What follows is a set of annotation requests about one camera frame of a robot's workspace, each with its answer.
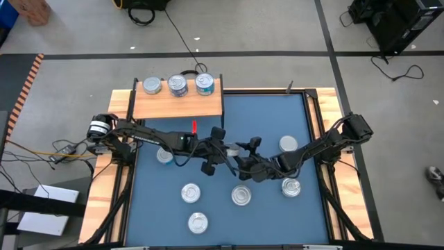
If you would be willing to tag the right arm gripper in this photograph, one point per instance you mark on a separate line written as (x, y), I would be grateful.
(258, 170)

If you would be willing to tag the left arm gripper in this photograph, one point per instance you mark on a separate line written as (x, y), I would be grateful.
(209, 152)

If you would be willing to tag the dark blue label tuna can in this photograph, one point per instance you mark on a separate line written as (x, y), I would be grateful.
(290, 187)
(198, 223)
(177, 85)

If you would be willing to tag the teal label tuna can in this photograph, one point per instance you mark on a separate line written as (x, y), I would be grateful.
(204, 83)
(164, 157)
(190, 193)

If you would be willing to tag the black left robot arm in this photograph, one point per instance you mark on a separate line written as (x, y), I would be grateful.
(145, 133)

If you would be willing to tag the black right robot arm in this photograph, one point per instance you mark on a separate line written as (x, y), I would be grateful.
(312, 149)

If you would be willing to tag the red strip marker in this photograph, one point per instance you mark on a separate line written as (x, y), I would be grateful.
(194, 126)

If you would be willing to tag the blue table mat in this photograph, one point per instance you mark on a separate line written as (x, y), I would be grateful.
(270, 215)

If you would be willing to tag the black power adapter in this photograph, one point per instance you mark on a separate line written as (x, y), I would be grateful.
(66, 150)

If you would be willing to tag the black equipment case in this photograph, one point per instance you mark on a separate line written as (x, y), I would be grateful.
(145, 3)

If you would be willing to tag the person's shoe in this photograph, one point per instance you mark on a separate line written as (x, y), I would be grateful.
(435, 177)

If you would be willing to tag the black metal beam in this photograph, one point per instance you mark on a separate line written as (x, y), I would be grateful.
(41, 205)

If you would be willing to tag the white board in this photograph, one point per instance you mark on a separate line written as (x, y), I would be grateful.
(45, 224)

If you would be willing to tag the black computer tower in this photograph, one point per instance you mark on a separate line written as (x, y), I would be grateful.
(399, 21)

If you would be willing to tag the black mat with orange stripes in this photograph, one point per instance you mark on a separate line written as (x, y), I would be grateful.
(21, 90)

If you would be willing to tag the blue bin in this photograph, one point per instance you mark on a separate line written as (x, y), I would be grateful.
(7, 14)

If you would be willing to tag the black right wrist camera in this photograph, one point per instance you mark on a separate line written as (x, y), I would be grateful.
(255, 142)

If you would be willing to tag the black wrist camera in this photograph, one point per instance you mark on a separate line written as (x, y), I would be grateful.
(255, 142)
(218, 133)

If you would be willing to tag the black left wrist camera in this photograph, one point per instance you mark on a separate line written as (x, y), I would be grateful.
(218, 133)

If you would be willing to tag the wooden shelf with black frame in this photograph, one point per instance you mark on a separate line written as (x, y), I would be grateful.
(173, 107)

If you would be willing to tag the black table frame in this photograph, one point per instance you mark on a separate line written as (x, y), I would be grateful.
(311, 93)

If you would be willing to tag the aluminium frame bracket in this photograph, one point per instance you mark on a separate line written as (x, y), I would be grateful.
(322, 248)
(130, 248)

